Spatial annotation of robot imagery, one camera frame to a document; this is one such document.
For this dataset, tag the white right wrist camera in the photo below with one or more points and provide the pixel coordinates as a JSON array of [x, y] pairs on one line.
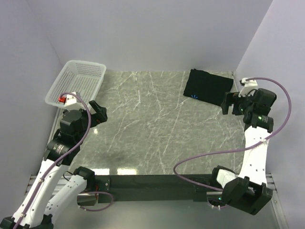
[[247, 86]]

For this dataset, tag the black t shirt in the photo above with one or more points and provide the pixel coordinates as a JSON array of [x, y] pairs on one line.
[[207, 87]]

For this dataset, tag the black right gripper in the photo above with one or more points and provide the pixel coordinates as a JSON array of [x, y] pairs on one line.
[[230, 98]]

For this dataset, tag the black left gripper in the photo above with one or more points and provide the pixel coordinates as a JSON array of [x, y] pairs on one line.
[[99, 116]]

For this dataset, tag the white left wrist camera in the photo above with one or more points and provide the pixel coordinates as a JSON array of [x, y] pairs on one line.
[[69, 99]]

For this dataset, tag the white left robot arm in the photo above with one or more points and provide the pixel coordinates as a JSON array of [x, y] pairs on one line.
[[41, 208]]

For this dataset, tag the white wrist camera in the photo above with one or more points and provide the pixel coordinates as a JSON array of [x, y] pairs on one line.
[[247, 86], [69, 99]]

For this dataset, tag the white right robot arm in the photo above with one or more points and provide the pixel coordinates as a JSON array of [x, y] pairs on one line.
[[248, 190]]

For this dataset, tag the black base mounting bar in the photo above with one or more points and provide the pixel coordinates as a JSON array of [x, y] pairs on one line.
[[150, 188]]

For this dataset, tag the white plastic basket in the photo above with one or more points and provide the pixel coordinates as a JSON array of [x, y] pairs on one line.
[[82, 77]]

